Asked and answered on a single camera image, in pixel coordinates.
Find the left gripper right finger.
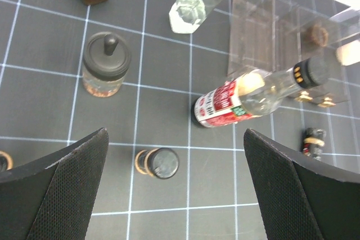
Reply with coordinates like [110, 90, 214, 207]
[244, 129, 359, 239]

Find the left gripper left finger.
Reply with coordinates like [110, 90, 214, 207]
[1, 128, 109, 239]

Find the white powder shaker jar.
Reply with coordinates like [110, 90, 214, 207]
[336, 40, 360, 66]

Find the lying small spice bottle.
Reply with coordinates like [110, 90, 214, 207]
[301, 128, 326, 161]

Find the small spice bottle left edge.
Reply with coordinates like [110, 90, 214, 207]
[0, 151, 14, 172]

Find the red label soy bottle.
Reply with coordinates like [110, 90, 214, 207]
[191, 57, 329, 128]

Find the small upright spice bottle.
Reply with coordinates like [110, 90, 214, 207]
[134, 147, 179, 180]

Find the glass jar black lid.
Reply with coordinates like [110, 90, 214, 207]
[82, 31, 132, 98]

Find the clear acrylic organizer rack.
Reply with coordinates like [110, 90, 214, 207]
[227, 0, 359, 107]

